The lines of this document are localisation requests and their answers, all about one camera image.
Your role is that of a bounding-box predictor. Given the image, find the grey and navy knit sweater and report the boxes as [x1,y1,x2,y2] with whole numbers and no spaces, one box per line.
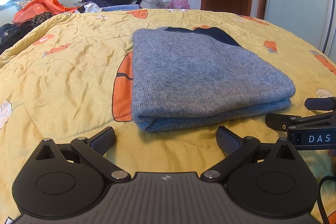
[131,29,295,132]

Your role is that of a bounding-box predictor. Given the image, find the dark patterned clothes at bedside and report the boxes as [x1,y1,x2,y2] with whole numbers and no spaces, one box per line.
[0,12,54,54]

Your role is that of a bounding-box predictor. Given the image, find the light blue folded cloth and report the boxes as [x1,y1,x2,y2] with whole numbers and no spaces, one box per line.
[101,4,141,11]

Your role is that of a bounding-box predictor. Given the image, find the orange plastic bag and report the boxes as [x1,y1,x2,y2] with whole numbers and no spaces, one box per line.
[12,0,77,26]

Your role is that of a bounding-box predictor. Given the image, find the pink plastic bag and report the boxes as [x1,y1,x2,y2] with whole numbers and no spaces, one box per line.
[167,0,190,9]

